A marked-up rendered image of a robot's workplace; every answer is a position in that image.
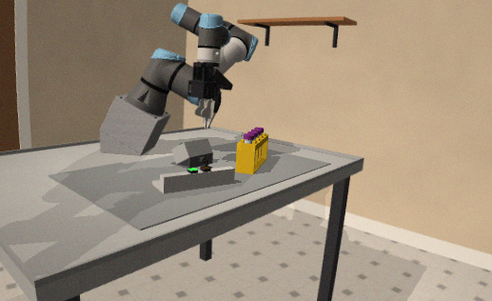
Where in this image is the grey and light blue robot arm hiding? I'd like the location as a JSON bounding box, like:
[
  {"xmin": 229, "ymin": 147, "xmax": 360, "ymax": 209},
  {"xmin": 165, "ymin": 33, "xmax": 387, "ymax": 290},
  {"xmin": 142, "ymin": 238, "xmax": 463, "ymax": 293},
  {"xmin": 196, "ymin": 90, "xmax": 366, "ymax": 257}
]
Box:
[{"xmin": 127, "ymin": 3, "xmax": 258, "ymax": 116}]

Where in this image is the grey key housing with blue and green buttons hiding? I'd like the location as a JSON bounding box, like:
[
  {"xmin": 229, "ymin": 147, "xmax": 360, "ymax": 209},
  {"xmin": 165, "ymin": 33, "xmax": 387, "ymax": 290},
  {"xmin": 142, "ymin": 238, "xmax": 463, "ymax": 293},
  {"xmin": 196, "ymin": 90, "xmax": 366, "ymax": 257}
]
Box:
[{"xmin": 171, "ymin": 139, "xmax": 213, "ymax": 169}]

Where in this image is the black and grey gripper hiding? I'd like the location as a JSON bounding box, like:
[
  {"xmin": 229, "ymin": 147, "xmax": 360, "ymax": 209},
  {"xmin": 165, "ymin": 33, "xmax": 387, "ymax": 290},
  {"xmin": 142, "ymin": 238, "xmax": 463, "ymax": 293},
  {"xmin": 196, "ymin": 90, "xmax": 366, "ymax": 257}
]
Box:
[{"xmin": 187, "ymin": 62, "xmax": 222, "ymax": 129}]

